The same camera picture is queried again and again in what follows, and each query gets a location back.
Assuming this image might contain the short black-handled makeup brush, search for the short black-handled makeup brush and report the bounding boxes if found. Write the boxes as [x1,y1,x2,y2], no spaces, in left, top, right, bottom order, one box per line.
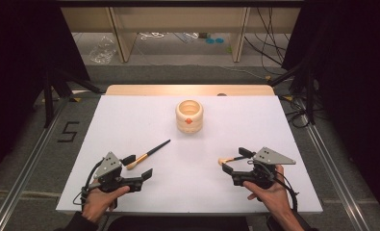
[217,155,248,167]

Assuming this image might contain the left hand-held gripper cable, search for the left hand-held gripper cable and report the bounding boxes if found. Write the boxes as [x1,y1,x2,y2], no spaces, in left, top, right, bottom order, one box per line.
[72,158,105,206]

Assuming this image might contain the black curtain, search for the black curtain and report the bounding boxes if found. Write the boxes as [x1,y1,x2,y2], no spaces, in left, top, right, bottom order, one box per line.
[0,0,91,185]
[281,0,380,223]

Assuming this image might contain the right hand-held gripper cable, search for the right hand-held gripper cable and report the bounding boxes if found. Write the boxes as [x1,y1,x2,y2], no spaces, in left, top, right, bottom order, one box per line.
[247,160,299,213]

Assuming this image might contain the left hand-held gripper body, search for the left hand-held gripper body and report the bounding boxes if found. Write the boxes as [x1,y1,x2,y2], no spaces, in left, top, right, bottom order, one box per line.
[88,151,144,194]

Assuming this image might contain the clear plastic bag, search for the clear plastic bag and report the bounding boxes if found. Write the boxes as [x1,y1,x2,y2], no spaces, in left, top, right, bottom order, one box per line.
[89,36,118,64]

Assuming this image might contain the white table sheet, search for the white table sheet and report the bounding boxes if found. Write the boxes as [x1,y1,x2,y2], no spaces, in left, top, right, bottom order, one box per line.
[55,94,324,216]

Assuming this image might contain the black floor cables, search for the black floor cables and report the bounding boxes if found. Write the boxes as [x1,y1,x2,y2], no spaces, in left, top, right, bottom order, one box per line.
[243,8,291,77]

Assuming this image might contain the long black-handled makeup brush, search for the long black-handled makeup brush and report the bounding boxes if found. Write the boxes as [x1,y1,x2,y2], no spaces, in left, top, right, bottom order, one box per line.
[126,139,172,171]

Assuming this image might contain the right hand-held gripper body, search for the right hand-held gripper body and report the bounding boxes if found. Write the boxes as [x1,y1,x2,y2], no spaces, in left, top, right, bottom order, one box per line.
[232,146,296,190]

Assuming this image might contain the person's right hand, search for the person's right hand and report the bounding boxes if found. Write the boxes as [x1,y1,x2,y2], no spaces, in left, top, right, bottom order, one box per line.
[243,165,293,217]

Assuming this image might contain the white cord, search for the white cord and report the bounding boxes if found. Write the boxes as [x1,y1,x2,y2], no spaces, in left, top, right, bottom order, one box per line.
[139,31,166,40]

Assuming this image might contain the black metal stand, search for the black metal stand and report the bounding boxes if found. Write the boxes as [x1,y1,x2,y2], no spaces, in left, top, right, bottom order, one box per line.
[267,61,320,126]
[42,68,103,129]

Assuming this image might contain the wooden shelf frame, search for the wooden shelf frame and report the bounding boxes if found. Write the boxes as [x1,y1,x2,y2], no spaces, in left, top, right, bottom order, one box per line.
[61,7,302,64]

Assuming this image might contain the metal floor rail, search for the metal floor rail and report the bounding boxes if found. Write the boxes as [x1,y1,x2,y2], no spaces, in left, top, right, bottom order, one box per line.
[297,112,372,231]
[0,95,70,231]

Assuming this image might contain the cream ribbed brush holder cup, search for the cream ribbed brush holder cup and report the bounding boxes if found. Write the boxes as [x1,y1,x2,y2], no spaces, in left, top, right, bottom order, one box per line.
[175,99,205,135]

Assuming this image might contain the tangled black cable bundle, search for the tangled black cable bundle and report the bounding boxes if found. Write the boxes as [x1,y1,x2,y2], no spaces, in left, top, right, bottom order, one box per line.
[279,94,324,129]

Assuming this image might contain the hand-held gripper cable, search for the hand-held gripper cable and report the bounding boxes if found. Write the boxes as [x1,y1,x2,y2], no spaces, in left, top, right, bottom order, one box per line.
[247,160,299,213]
[72,158,105,206]

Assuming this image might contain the person's left hand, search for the person's left hand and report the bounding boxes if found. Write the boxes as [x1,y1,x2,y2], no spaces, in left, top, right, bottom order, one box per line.
[81,185,131,224]

